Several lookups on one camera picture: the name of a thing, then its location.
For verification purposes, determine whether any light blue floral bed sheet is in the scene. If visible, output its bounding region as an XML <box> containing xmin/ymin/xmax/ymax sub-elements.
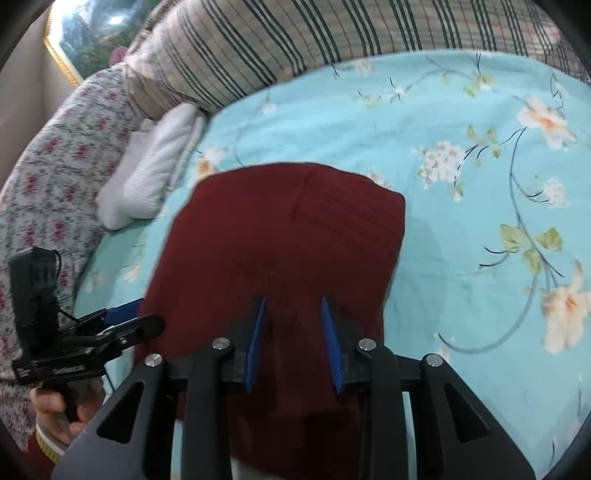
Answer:
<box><xmin>74</xmin><ymin>51</ymin><xmax>590</xmax><ymax>477</ymax></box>

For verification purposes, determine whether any red sleeve with yellow cuff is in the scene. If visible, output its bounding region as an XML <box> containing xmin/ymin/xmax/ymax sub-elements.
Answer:
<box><xmin>24</xmin><ymin>422</ymin><xmax>72</xmax><ymax>479</ymax></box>

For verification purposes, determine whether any framed landscape painting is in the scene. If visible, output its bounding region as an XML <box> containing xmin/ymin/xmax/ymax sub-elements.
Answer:
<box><xmin>43</xmin><ymin>0</ymin><xmax>157</xmax><ymax>86</ymax></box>

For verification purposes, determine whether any person's left hand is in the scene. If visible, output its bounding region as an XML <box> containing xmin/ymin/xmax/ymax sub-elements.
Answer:
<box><xmin>30</xmin><ymin>378</ymin><xmax>105</xmax><ymax>446</ymax></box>

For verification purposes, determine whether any beige plaid pillow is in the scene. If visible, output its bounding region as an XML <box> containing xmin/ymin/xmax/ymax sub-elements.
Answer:
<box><xmin>122</xmin><ymin>1</ymin><xmax>589</xmax><ymax>119</ymax></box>

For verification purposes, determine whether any white folded towel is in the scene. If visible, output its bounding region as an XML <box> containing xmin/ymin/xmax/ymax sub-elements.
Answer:
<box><xmin>95</xmin><ymin>103</ymin><xmax>204</xmax><ymax>231</ymax></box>

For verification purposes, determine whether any white red floral quilt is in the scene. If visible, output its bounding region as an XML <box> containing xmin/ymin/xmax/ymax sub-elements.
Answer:
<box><xmin>1</xmin><ymin>65</ymin><xmax>142</xmax><ymax>448</ymax></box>

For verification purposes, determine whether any dark red knit sweater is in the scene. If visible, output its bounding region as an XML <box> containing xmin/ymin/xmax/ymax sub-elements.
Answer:
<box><xmin>135</xmin><ymin>163</ymin><xmax>406</xmax><ymax>479</ymax></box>

